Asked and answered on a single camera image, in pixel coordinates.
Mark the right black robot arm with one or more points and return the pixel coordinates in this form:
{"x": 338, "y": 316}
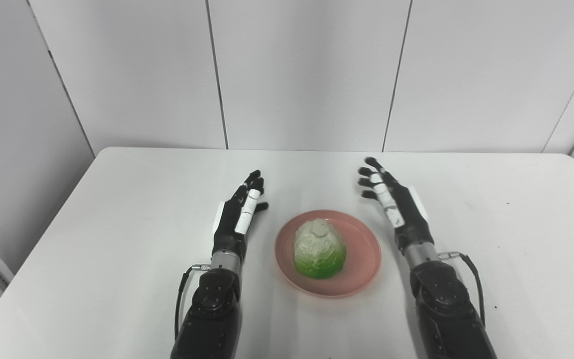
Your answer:
{"x": 444, "y": 304}

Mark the green white cabbage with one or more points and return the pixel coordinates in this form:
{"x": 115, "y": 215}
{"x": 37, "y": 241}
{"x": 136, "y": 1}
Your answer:
{"x": 319, "y": 249}

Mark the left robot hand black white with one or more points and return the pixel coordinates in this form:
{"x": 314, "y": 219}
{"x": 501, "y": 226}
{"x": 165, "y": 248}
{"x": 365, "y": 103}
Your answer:
{"x": 237, "y": 214}

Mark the pink round plate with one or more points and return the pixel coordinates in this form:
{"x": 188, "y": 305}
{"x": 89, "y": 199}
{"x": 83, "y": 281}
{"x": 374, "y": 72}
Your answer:
{"x": 361, "y": 254}

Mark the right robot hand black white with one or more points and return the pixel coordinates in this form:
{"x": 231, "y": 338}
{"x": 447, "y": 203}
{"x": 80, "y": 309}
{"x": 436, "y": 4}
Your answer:
{"x": 396, "y": 204}

